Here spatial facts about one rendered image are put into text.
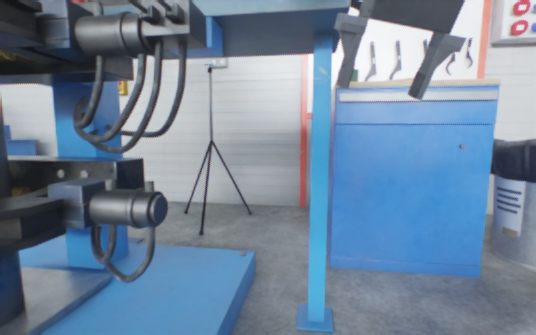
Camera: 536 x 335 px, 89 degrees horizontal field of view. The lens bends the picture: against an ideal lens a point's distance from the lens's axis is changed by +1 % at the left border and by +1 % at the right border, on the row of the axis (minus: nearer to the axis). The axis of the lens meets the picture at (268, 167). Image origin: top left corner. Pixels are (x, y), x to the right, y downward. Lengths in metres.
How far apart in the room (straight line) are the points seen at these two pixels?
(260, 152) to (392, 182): 1.47
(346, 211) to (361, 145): 0.34
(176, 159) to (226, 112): 0.70
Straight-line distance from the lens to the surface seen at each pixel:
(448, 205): 1.58
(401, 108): 1.46
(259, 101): 2.64
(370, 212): 1.48
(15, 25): 0.89
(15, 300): 1.17
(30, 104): 3.95
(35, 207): 0.83
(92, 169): 1.03
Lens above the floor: 0.70
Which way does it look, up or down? 7 degrees down
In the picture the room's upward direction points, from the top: straight up
